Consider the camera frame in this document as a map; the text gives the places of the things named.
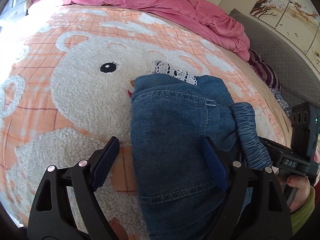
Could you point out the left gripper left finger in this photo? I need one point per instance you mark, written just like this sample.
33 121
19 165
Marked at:
65 206

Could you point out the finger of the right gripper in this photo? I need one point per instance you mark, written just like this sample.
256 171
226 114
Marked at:
270 147

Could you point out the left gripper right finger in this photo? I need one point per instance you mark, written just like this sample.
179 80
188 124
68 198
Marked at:
254 206

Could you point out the blue denim pants lace trim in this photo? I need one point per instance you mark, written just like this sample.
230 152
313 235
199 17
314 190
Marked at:
172 112

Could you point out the person's right hand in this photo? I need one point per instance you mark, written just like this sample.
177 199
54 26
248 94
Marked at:
303 191

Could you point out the person's left hand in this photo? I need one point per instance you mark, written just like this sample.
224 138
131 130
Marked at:
118 229

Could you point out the beige bed sheet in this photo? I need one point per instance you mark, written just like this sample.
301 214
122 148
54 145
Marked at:
272 122

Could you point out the blue floral pillow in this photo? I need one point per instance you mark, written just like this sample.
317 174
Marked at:
283 104

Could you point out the purple striped pillow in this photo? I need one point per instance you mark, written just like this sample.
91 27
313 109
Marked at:
263 70

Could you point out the grey quilted headboard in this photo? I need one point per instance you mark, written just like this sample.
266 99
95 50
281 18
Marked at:
299 82

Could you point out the peach bear fleece blanket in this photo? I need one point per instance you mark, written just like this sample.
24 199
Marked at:
66 79

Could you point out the pink duvet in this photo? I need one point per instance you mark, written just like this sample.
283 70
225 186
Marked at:
202 17

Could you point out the white drawer cabinet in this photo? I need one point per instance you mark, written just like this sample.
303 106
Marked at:
13 10

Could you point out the floral wall painting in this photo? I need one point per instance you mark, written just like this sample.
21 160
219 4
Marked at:
297 20

